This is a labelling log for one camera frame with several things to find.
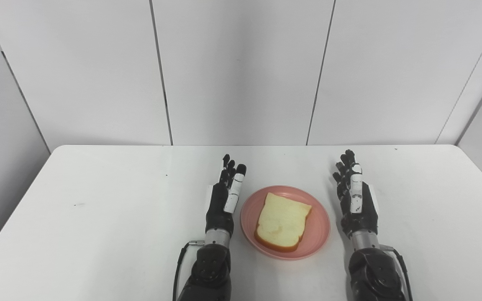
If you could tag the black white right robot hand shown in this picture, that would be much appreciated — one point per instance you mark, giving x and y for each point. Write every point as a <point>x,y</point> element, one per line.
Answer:
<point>360,213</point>

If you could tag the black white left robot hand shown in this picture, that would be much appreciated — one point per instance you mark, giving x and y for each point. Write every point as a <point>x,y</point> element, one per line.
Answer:
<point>218,209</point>

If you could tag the pink round plate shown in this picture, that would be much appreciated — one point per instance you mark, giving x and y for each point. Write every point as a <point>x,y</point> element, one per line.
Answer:
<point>318,225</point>

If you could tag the slice of white bread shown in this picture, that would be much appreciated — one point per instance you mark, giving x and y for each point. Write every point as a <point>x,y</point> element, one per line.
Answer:
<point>280,221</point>

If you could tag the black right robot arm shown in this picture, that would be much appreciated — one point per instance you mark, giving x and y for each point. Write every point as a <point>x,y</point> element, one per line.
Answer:
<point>375,276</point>

